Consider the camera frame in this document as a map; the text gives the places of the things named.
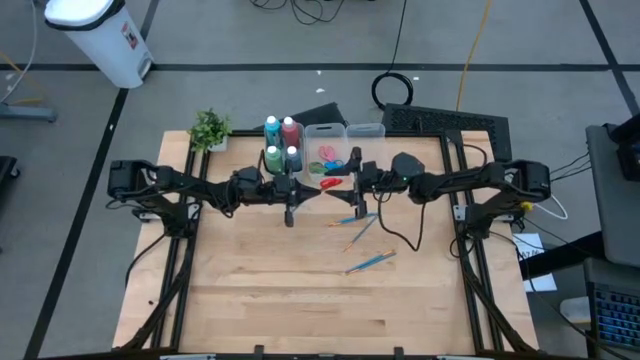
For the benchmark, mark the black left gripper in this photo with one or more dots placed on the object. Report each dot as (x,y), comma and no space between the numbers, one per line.
(289,220)

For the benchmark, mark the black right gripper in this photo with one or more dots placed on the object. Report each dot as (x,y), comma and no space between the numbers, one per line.
(361,210)

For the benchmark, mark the red scissors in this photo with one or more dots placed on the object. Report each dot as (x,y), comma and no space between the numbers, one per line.
(332,183)

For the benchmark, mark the green scissors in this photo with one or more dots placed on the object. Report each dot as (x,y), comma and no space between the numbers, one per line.
(316,168)

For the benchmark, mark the black paint bottle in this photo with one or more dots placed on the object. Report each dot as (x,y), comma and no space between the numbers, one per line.
(293,161)

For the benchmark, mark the pink scissors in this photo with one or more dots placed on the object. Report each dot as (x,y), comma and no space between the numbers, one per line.
(327,152)

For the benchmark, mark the green paint bottle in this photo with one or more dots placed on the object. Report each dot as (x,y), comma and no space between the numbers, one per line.
(273,161)

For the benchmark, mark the red paint bottle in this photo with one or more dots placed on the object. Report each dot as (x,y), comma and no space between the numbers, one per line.
(291,135)

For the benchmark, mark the blue paint bottle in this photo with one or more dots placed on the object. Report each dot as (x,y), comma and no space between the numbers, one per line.
(272,132)

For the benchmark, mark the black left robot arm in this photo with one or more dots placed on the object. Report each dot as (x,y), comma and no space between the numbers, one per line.
(190,182)

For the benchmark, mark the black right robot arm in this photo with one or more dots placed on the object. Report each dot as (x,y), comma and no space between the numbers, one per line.
(465,177)

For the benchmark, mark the opaque white plastic bin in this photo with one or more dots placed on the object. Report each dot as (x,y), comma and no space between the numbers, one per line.
(303,167)

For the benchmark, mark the clear plastic bin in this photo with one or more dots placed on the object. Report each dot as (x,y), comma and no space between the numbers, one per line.
(370,140)
(325,132)

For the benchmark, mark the black flat panel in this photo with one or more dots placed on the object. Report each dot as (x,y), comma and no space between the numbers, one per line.
(320,116)

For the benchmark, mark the black perforated panel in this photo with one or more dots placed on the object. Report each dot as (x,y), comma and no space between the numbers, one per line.
(440,122)

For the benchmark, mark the potted green plant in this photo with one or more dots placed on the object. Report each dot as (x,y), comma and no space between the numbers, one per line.
(210,131)

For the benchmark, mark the black table clamp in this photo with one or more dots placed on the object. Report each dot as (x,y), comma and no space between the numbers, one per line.
(398,350)
(258,350)

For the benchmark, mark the yellow connector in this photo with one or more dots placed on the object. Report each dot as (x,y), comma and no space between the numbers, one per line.
(526,205)

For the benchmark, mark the white paper sheet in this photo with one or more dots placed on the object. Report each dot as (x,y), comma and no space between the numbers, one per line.
(532,247)

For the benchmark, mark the white trash can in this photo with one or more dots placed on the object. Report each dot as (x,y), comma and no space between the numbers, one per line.
(100,40)

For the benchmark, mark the white plastic object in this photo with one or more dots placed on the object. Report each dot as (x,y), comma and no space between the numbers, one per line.
(575,310)

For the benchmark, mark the black device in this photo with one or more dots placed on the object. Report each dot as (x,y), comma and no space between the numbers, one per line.
(629,150)

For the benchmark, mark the grey stand base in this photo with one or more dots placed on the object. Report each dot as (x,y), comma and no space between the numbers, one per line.
(30,114)

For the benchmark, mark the black keyboard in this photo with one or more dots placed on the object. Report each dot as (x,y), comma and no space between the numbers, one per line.
(617,315)

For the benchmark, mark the black equipment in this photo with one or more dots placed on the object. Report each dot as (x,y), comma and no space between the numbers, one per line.
(6,172)

